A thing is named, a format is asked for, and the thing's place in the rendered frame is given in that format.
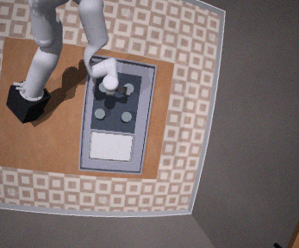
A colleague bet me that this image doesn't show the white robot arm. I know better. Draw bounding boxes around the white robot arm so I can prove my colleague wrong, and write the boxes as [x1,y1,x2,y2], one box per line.
[14,0,131,102]

